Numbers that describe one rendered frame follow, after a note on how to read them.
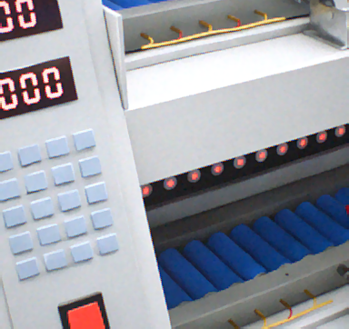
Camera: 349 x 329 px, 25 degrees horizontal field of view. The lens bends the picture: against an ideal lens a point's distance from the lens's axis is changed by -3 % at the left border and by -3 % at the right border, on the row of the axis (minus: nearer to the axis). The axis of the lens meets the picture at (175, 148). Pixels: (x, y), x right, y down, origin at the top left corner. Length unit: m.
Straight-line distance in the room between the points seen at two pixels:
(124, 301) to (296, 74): 0.16
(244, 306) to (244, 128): 0.14
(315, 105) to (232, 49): 0.06
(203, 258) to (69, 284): 0.20
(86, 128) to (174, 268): 0.20
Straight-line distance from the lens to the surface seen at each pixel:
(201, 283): 0.55
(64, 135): 0.39
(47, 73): 0.38
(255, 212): 0.62
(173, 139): 0.42
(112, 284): 0.41
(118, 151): 0.40
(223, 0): 0.50
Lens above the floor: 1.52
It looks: 10 degrees down
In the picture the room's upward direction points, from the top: 11 degrees counter-clockwise
